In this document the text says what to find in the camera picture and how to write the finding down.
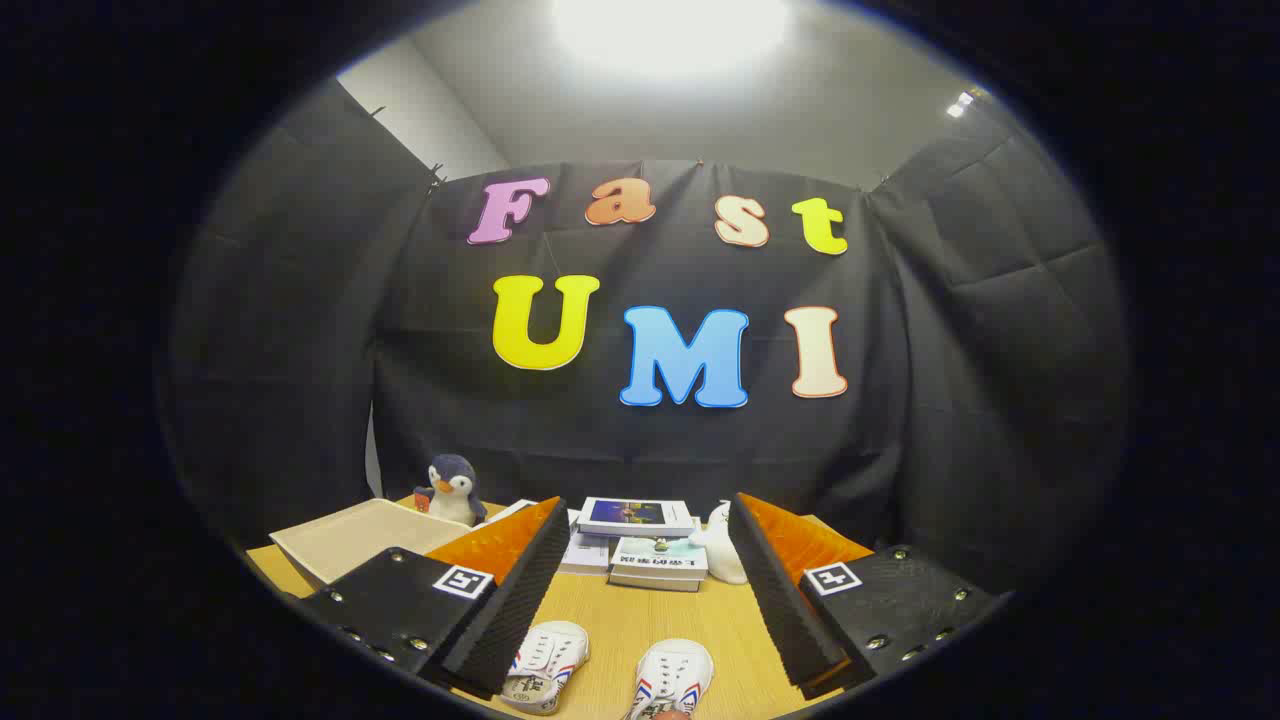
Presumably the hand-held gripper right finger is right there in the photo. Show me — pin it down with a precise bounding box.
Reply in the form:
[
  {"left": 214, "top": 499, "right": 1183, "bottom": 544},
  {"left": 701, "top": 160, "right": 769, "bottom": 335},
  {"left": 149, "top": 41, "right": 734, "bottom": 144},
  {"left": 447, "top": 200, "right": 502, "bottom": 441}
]
[{"left": 728, "top": 492, "right": 1006, "bottom": 701}]

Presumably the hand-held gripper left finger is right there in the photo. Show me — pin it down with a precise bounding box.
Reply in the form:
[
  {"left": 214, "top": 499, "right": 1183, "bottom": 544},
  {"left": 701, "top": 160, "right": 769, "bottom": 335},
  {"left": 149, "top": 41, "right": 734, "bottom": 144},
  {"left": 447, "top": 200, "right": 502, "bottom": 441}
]
[{"left": 300, "top": 496, "right": 571, "bottom": 701}]

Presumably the white canvas shoe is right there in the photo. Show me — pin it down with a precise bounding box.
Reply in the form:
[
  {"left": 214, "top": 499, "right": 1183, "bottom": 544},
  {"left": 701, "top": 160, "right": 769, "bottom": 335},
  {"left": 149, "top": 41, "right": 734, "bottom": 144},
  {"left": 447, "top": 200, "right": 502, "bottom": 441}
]
[
  {"left": 498, "top": 620, "right": 591, "bottom": 716},
  {"left": 625, "top": 638, "right": 716, "bottom": 720}
]

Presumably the beige fabric storage box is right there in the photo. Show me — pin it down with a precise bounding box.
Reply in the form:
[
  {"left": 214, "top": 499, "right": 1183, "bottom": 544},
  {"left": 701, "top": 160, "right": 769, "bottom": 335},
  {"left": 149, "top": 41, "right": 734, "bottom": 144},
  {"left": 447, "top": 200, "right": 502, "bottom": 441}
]
[{"left": 270, "top": 498, "right": 471, "bottom": 589}]

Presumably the white duck plush toy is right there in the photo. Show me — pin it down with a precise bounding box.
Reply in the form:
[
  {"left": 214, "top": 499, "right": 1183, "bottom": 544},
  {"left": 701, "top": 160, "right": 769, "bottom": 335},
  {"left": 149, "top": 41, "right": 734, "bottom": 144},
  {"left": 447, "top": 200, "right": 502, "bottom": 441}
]
[{"left": 688, "top": 500, "right": 749, "bottom": 585}]

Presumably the plain white book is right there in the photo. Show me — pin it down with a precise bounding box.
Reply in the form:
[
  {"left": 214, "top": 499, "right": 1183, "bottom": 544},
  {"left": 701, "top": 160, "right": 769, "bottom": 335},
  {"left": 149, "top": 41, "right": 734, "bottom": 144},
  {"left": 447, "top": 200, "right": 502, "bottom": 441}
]
[{"left": 558, "top": 510, "right": 613, "bottom": 576}]

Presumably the penguin plush toy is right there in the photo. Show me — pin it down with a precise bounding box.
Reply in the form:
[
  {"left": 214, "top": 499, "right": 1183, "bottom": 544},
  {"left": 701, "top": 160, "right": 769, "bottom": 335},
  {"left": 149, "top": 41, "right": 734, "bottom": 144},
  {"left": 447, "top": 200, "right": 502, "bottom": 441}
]
[{"left": 413, "top": 454, "right": 489, "bottom": 528}]

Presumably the book with teal picture cover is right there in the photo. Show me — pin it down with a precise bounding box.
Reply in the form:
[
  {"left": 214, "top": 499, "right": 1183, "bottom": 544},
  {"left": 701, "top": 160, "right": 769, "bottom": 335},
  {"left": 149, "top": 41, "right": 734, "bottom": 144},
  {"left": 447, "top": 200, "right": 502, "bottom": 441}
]
[{"left": 608, "top": 537, "right": 709, "bottom": 593}]

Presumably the book with blue picture cover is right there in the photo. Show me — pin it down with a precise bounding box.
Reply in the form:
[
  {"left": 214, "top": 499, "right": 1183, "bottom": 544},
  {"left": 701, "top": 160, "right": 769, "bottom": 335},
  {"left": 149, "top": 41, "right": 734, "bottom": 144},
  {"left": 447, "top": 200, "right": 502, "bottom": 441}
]
[{"left": 578, "top": 497, "right": 696, "bottom": 538}]

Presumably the black backdrop cloth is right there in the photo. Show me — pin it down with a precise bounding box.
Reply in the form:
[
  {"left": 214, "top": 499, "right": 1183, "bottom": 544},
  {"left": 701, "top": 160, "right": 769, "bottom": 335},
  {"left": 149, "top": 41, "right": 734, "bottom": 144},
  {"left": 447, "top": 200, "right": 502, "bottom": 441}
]
[{"left": 160, "top": 75, "right": 1136, "bottom": 591}]

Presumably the ceiling light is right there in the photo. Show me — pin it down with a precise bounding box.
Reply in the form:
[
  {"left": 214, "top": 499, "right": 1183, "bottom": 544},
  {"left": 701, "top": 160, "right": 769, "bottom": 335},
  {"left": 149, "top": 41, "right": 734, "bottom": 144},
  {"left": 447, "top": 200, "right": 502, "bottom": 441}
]
[{"left": 548, "top": 0, "right": 796, "bottom": 81}]

